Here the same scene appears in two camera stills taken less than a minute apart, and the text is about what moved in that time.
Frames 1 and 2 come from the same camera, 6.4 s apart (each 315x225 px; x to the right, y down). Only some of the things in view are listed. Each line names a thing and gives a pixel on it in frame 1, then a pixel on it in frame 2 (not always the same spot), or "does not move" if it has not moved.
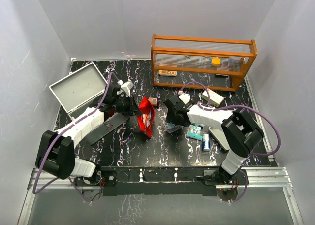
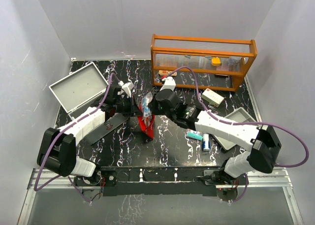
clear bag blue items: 172,127 → 145,110
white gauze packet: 146,118 does not move
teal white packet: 195,131 does not move
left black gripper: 135,110 does not move
